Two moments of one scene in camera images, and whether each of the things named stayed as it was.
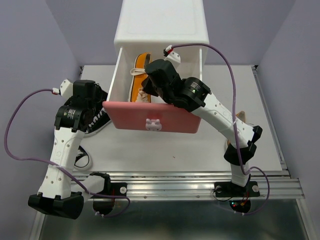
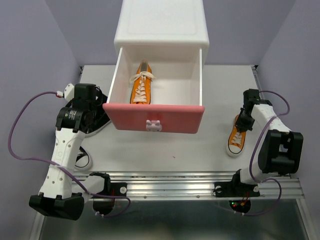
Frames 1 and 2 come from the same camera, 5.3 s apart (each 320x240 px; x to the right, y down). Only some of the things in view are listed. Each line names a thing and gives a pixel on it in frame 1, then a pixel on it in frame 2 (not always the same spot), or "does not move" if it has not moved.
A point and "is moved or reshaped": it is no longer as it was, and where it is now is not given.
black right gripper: [147, 87] -> [242, 126]
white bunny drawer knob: [153, 124] does not move
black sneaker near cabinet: [101, 118] does not move
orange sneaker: [136, 93] is moved or reshaped
